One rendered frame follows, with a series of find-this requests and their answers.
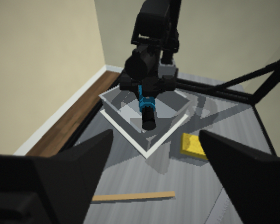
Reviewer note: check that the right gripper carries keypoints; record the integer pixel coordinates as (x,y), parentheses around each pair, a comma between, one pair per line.
(125,85)

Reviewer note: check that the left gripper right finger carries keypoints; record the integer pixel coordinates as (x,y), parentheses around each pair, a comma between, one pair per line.
(250,177)

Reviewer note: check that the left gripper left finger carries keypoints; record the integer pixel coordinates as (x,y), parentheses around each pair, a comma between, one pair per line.
(66,182)

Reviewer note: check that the white outline strip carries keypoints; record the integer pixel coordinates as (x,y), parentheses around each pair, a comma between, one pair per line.
(138,147)

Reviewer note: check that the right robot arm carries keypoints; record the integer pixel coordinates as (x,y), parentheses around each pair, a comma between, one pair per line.
(156,20)

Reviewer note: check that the tan wooden stick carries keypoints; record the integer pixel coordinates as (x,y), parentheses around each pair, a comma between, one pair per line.
(133,196)

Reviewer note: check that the yellow sponge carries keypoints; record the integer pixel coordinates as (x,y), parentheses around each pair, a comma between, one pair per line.
(190,145)

